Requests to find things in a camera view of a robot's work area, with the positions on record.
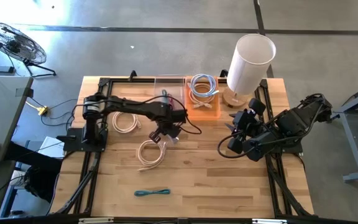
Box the light blue ethernet cable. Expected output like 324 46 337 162
190 73 219 98

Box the grey metal cart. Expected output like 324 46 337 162
323 79 358 183

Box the black aluminium table frame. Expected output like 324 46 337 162
50 76 318 218

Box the black chair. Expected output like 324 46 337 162
6 141 63 203

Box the white lamp with wooden base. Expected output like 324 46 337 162
222 33 277 108

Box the beige ethernet cable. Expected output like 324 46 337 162
136 139 168 173
188 83 216 109

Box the white cable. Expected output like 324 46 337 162
112 111 142 134

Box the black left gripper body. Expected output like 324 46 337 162
158 107 188 133

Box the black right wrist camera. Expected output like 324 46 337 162
247 98 267 116

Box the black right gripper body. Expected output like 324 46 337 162
233 108 257 133

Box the teal cable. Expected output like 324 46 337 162
134 189 172 197

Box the yellow power plug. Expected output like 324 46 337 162
25 101 50 116

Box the black floor fan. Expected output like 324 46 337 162
0 21 57 78

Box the grey tape strip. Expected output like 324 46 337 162
15 88 34 98

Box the clear plastic bin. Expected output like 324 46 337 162
154 74 186 119

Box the orange plastic bin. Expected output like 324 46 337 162
184 75 222 121

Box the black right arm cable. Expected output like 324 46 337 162
217 132 247 159

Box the white paper sheet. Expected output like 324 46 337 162
38 136 67 159

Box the silver metal bracket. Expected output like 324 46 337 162
252 218 288 224
78 217 114 224

